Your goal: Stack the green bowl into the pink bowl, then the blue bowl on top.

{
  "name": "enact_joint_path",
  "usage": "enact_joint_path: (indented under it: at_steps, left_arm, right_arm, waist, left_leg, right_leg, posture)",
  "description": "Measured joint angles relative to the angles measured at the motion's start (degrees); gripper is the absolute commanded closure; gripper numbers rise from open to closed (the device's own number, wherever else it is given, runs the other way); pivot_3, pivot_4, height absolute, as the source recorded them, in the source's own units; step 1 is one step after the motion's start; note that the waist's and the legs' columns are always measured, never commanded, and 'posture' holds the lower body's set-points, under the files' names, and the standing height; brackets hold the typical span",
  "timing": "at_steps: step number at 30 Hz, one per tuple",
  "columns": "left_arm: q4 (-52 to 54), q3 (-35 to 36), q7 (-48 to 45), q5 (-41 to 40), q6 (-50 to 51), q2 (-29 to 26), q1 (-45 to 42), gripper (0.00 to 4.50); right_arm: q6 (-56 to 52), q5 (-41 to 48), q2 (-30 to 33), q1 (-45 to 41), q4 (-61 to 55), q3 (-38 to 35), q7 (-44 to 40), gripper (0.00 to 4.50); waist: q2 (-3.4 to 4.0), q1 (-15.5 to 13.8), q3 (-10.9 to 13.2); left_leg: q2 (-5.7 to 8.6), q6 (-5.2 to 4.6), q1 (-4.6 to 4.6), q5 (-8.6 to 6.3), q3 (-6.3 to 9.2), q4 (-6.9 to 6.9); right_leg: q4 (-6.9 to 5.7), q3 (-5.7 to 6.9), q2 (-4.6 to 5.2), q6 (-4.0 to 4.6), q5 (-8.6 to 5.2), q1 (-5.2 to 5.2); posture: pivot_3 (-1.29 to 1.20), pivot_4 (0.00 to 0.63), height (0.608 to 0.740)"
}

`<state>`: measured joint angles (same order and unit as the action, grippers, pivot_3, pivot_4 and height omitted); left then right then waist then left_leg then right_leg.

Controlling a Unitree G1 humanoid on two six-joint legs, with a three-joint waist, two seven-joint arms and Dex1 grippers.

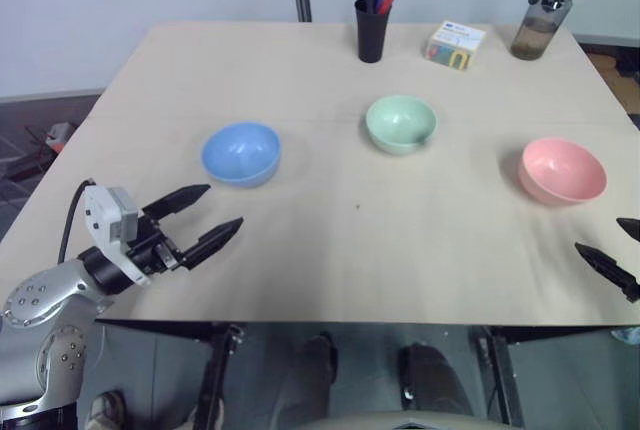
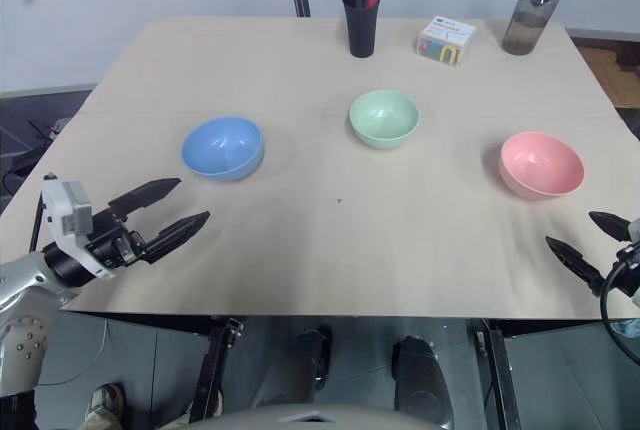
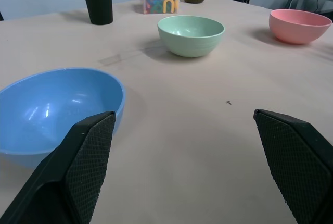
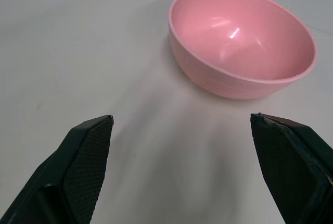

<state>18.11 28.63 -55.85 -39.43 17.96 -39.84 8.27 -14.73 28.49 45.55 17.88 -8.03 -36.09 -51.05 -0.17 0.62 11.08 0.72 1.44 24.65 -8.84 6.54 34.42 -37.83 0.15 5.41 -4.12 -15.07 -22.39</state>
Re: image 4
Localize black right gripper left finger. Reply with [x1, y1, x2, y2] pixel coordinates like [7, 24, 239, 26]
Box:
[0, 115, 114, 224]

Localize pink plastic bowl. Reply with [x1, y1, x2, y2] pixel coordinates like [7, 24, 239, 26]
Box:
[168, 0, 318, 101]

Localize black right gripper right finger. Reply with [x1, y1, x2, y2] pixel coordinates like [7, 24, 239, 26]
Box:
[250, 113, 333, 224]

